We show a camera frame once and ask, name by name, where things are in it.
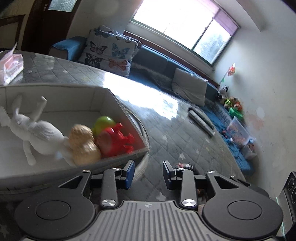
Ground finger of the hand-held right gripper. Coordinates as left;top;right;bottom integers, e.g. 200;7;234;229
230;176;271;199

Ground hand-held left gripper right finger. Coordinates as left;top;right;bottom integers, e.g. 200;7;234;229
162;161;238;210

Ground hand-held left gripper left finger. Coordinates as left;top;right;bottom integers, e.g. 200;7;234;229
59;160;135;208

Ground small dark doll figure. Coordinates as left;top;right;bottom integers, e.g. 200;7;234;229
174;163;194;171

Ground red plastic toy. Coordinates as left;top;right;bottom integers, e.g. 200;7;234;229
96;123;135;159

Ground orange rubber toy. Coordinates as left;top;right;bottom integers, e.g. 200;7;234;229
69;124;102;166

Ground green round toy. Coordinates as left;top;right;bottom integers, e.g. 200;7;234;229
92;116;116;137

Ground black cardboard box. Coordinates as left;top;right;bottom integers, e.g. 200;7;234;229
0;85;150;194

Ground white horse toy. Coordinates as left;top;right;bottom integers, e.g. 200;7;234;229
0;94;76;166

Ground grey quilted desktop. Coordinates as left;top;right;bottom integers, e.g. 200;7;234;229
0;51;271;209

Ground small clear plastic bin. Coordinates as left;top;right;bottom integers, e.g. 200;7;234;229
240;139;258;160

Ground large clear plastic bin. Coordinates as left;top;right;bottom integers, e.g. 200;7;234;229
226;116;256;149

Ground remote controls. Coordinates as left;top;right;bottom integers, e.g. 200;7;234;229
188;110;214;138

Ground dark remote control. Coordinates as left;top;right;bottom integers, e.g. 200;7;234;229
188;107;216;131

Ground pile of plush toys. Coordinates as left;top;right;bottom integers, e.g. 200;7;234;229
223;97;242;110

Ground plain grey pillow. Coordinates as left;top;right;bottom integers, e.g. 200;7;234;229
171;68;208;107

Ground black and white plush toy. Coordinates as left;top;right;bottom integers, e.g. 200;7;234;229
216;86;229;100

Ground blue sofa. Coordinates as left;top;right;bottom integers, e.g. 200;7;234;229
49;36;258;177

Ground colourful pinwheel decoration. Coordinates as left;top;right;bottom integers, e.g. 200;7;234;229
218;63;236;85

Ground butterfly print pillow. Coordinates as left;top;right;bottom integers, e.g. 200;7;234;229
97;25;143;61
78;29;137;78

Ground window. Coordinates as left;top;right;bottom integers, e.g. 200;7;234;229
129;0;239;65

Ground pink tissue pack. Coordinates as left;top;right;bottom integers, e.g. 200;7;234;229
0;42;24;86

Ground dark wooden door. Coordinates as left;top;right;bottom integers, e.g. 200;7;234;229
23;0;82;50

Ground dark wooden cabinet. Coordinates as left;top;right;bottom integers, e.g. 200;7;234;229
0;14;26;50

